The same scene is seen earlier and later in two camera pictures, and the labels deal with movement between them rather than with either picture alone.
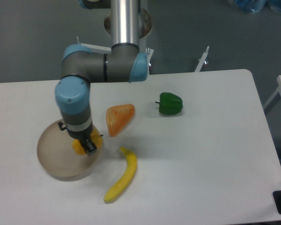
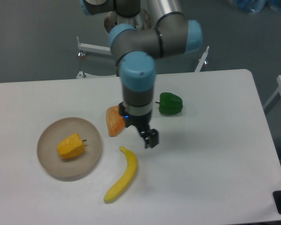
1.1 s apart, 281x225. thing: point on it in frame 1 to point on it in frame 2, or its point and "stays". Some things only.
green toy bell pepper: x=169 y=103 stays
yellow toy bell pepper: x=78 y=147 to x=71 y=146
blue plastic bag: x=257 y=6 stays
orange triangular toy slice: x=118 y=117 stays
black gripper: x=82 y=136 to x=143 y=122
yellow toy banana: x=125 y=181 stays
